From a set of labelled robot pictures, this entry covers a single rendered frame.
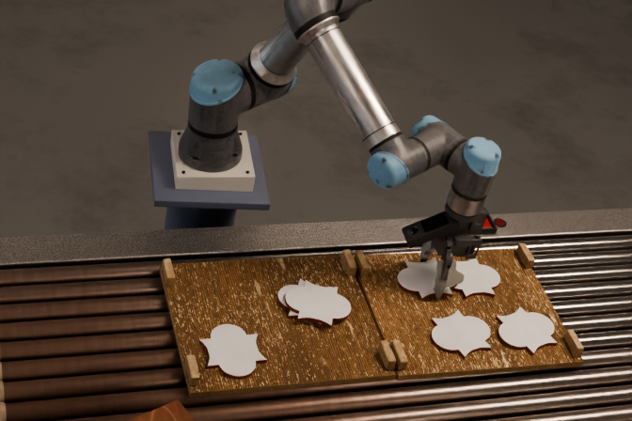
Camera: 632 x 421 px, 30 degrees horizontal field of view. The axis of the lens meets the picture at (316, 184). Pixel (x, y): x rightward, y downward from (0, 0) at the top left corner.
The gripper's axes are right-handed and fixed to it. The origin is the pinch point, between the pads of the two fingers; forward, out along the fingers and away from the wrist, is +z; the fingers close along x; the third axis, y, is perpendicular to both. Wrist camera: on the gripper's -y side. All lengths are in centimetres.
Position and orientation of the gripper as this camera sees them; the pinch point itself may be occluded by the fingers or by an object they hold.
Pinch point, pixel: (427, 277)
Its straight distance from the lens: 254.6
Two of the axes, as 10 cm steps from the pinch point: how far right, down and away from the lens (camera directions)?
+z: -2.1, 7.8, 5.9
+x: -2.4, -6.3, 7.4
